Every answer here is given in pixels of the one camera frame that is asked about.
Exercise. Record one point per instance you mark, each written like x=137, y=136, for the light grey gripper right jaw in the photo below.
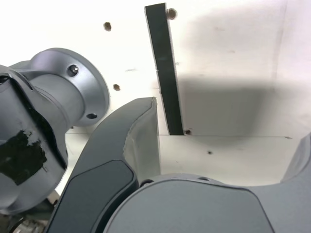
x=194, y=208

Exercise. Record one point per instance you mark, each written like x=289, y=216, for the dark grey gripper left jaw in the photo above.
x=102, y=150

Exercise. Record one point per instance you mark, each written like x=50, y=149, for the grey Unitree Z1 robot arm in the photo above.
x=60, y=97

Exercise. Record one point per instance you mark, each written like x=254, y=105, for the black tape strip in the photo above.
x=162, y=60

